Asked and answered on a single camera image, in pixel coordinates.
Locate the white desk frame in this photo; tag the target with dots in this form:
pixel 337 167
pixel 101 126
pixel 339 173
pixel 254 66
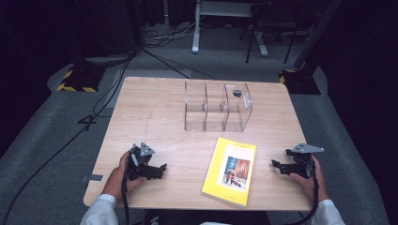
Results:
pixel 196 34

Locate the black yellow striped stand base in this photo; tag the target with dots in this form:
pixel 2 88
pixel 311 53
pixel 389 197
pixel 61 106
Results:
pixel 82 78
pixel 300 82

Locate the person's left hand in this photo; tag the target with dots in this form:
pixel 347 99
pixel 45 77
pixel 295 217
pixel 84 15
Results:
pixel 115 182

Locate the grey slanted metal pole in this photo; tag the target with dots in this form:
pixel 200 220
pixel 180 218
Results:
pixel 316 34

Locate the grey tape piece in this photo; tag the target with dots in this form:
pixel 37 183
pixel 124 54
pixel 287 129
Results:
pixel 95 177

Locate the black metal stand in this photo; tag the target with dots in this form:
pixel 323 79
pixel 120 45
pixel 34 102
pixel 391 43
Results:
pixel 269 22

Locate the person's dark clothing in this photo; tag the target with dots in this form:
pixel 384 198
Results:
pixel 203 217

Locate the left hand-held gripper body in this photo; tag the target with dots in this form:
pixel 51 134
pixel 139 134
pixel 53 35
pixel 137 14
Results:
pixel 139 165

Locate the yellow paperback book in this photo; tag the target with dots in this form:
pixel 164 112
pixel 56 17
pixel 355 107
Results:
pixel 219 165

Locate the person's right hand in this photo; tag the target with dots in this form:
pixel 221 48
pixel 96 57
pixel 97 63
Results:
pixel 316 184

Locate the small dark grey object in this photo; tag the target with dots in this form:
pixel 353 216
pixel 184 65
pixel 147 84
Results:
pixel 237 92

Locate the black upright pole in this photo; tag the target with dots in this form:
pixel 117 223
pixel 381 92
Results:
pixel 136 22

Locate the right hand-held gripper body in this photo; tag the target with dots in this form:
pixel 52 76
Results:
pixel 303 162

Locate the clear acrylic book rack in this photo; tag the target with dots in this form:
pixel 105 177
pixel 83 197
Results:
pixel 216 120

